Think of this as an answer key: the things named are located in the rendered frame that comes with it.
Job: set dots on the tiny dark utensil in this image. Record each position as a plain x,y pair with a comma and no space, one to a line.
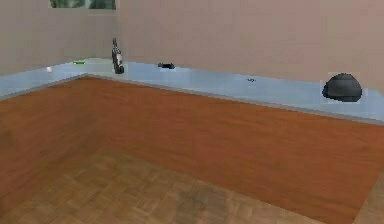
251,80

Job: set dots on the dark framed window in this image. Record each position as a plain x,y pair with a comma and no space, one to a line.
83,3

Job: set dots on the green flat sponge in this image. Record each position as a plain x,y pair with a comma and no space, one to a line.
79,62

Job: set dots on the small black flat object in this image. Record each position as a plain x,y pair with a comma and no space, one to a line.
166,65

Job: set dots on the small white round object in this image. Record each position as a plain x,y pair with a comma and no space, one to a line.
49,69

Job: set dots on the black dome-shaped bowl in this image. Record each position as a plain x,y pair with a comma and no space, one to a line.
342,88

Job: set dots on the brown kitchen counter cabinet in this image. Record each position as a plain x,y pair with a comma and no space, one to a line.
206,133

